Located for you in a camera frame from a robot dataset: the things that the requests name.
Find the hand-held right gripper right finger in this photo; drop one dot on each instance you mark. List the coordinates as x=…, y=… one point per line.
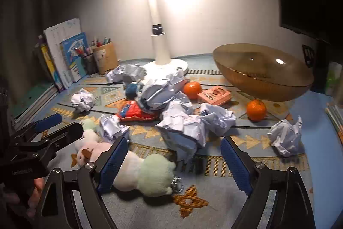
x=235, y=164

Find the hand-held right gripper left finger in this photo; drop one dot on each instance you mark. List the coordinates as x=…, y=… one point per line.
x=112, y=164

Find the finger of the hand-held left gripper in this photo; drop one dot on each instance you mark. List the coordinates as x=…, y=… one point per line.
x=65, y=133
x=49, y=121

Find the small green white plush toy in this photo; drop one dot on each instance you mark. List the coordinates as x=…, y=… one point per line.
x=89, y=125

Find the pink and green plush toy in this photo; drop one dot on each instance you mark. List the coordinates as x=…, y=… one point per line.
x=144, y=175

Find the white paper ball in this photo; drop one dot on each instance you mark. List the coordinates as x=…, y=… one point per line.
x=81, y=101
x=286, y=137
x=112, y=127
x=163, y=89
x=126, y=73
x=218, y=119
x=182, y=129

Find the red printed pouch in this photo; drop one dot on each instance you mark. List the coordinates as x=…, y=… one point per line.
x=131, y=112

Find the orange mandarin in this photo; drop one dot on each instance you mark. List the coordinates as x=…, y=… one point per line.
x=256, y=110
x=192, y=90

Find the pink cardboard box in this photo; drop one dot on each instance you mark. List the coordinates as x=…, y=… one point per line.
x=214, y=94

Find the blue and white plush toy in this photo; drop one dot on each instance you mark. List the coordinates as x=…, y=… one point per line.
x=132, y=90

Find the brown ribbed bowl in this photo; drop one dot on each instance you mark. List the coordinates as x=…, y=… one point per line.
x=257, y=70

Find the person's left hand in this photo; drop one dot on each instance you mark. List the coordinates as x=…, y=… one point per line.
x=36, y=187

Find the yellow book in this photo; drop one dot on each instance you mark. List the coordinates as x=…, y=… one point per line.
x=49, y=65

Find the patterned blue table mat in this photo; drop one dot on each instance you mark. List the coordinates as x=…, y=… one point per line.
x=150, y=218

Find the black mesh pen holder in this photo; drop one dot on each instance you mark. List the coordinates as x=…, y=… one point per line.
x=89, y=65

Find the blue illustrated workbook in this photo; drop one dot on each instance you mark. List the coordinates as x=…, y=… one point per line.
x=75, y=54

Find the bunch of pens in mesh holder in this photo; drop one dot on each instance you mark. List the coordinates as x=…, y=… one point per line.
x=83, y=52

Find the white printed workbook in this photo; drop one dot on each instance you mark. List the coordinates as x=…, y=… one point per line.
x=60, y=41

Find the bamboo pen holder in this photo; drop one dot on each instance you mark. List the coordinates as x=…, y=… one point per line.
x=105, y=58

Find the bunch of pens in bamboo holder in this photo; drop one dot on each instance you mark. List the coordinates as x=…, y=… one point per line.
x=100, y=41

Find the white desk lamp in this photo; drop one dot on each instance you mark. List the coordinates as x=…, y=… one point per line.
x=160, y=44

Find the white plastic bottle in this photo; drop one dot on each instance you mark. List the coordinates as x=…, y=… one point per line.
x=333, y=78

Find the black wall adapter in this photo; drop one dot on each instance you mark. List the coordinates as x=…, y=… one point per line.
x=308, y=54

